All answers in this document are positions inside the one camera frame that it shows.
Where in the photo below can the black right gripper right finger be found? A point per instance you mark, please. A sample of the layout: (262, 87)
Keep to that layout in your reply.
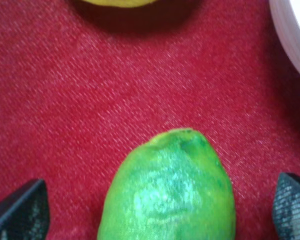
(286, 206)

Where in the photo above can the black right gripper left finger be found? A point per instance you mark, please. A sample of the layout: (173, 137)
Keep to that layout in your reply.
(25, 213)

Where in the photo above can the green toy lime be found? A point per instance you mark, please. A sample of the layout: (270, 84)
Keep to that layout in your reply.
(172, 187)

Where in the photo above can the red velvet tablecloth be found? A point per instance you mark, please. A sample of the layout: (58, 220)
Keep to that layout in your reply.
(82, 85)

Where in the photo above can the pink plastic bowl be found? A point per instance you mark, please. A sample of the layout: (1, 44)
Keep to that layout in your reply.
(285, 15)

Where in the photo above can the yellow toy lemon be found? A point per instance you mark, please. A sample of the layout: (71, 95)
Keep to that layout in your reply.
(121, 3)

